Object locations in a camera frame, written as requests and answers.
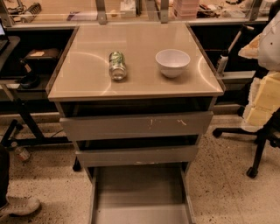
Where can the black side desk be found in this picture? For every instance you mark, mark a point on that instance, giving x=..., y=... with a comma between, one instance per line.
x=24, y=107

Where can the middle grey drawer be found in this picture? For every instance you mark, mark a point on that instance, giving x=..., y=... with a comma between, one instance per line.
x=137, y=156

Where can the white sneaker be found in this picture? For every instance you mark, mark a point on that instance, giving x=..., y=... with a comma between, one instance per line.
x=19, y=206

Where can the white bowl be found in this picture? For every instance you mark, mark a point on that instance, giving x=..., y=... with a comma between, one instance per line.
x=172, y=62

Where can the grey drawer cabinet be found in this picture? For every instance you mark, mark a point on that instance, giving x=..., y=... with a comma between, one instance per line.
x=83, y=87

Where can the green soda can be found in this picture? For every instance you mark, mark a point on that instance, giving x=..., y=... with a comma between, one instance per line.
x=117, y=67

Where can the black box with label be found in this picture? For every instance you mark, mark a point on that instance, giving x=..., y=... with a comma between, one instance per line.
x=43, y=59

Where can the plastic water bottle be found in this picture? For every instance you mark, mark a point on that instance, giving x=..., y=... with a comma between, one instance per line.
x=21, y=152

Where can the white handheld tool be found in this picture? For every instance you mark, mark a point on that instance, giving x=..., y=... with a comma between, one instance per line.
x=223, y=59

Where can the top grey drawer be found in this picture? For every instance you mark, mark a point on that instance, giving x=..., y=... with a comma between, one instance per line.
x=134, y=126

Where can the black office chair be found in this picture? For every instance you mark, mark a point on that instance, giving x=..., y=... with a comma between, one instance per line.
x=267, y=133

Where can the bottom grey drawer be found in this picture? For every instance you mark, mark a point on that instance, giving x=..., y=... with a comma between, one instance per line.
x=140, y=194

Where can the grey drawer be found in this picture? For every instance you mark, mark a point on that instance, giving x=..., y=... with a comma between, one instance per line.
x=137, y=156
x=140, y=194
x=134, y=126

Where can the pink stacked boxes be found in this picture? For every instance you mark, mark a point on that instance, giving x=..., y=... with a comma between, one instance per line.
x=185, y=9

